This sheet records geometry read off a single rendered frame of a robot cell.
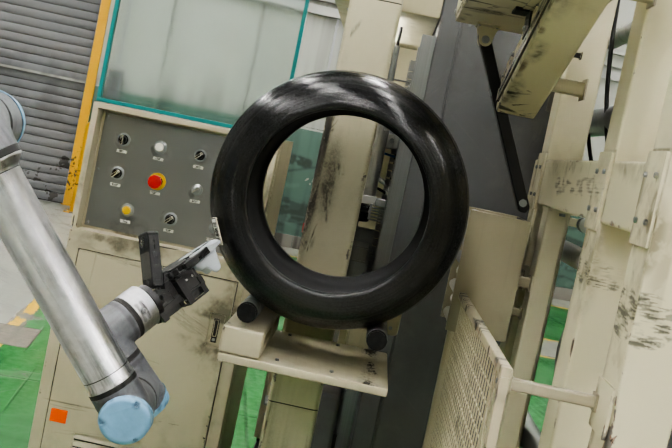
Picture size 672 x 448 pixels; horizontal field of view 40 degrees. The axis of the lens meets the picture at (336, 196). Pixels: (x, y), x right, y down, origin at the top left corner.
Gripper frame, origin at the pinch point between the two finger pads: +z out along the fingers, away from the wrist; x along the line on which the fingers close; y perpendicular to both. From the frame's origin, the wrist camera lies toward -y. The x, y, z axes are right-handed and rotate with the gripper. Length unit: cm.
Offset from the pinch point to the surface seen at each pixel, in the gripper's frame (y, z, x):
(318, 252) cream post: 21.5, 33.4, -16.8
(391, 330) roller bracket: 46, 34, -7
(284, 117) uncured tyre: -14.8, 21.2, 15.2
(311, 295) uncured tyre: 19.7, 7.0, 11.1
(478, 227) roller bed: 33, 55, 15
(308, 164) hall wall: 126, 558, -696
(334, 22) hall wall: -1, 659, -647
